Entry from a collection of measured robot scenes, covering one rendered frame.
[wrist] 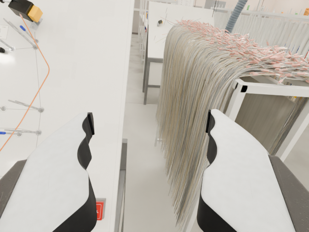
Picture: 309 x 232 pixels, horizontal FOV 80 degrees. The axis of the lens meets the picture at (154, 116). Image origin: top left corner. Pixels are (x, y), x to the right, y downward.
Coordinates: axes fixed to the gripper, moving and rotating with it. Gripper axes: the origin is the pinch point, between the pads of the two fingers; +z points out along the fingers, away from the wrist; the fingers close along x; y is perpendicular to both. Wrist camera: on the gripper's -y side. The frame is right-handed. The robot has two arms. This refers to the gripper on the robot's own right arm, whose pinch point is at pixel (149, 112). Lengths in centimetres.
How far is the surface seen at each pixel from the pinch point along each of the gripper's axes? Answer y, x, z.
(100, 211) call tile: 45, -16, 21
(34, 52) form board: 7, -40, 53
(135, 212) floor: 156, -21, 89
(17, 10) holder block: -5, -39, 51
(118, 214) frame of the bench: 76, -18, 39
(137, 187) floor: 156, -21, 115
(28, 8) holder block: -6, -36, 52
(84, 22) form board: -1, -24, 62
